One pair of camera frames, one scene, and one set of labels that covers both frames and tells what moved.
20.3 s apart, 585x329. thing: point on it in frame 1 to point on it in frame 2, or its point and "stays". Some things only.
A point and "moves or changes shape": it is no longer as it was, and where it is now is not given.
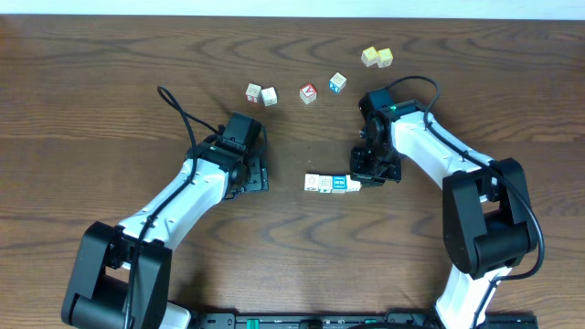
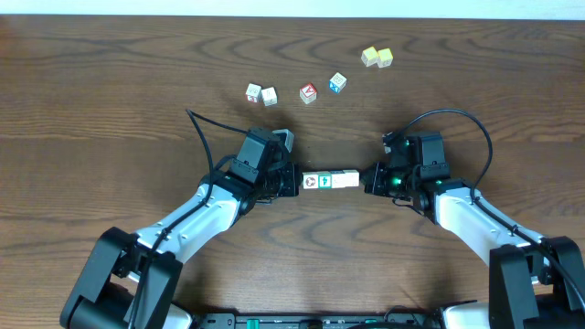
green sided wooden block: [325, 184] moves or changes shape
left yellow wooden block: [369, 56] stays
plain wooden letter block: [270, 96] stays
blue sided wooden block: [337, 82] stays
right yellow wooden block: [384, 58] stays
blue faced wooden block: [339, 183] moves or changes shape
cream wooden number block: [312, 182] stays
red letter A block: [308, 93] stays
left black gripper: [258, 175] to [292, 179]
